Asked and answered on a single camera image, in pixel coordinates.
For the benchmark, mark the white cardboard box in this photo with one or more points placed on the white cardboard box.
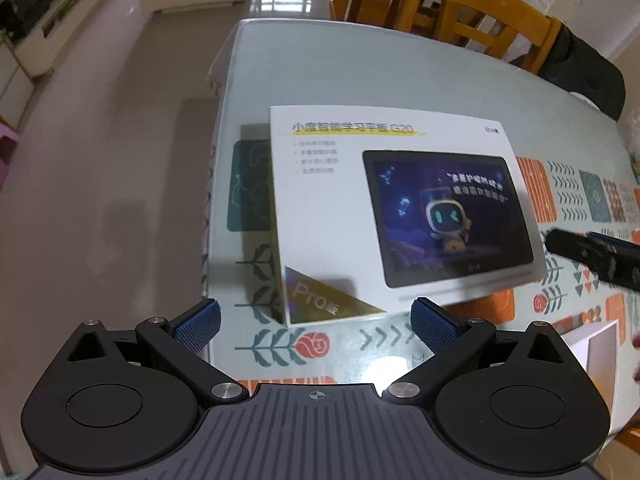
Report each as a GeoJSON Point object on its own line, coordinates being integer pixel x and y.
{"type": "Point", "coordinates": [602, 360]}

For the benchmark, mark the white tablet product box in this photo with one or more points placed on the white tablet product box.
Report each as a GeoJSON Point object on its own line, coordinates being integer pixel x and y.
{"type": "Point", "coordinates": [325, 210]}

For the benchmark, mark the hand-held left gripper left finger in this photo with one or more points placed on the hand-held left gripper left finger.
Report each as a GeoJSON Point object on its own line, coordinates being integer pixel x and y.
{"type": "Point", "coordinates": [200, 327]}

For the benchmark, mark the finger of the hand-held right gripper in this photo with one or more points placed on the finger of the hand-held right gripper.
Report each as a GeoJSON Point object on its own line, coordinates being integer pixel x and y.
{"type": "Point", "coordinates": [595, 260]}

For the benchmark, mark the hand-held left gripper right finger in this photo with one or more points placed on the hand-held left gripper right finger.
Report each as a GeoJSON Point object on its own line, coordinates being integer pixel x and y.
{"type": "Point", "coordinates": [432, 327]}

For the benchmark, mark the patterned tablecloth desktop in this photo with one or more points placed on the patterned tablecloth desktop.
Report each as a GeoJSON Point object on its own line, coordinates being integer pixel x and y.
{"type": "Point", "coordinates": [300, 70]}

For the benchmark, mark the white television cabinet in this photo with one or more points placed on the white television cabinet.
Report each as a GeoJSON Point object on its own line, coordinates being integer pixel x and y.
{"type": "Point", "coordinates": [55, 15]}

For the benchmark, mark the purple plastic stool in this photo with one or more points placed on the purple plastic stool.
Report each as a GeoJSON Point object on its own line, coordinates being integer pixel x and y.
{"type": "Point", "coordinates": [7, 155]}

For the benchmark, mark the wooden cabinet with white drawers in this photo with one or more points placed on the wooden cabinet with white drawers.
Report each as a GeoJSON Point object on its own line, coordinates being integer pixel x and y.
{"type": "Point", "coordinates": [12, 85]}

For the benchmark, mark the black bag on chair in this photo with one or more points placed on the black bag on chair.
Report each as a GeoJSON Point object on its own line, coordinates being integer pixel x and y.
{"type": "Point", "coordinates": [585, 70]}

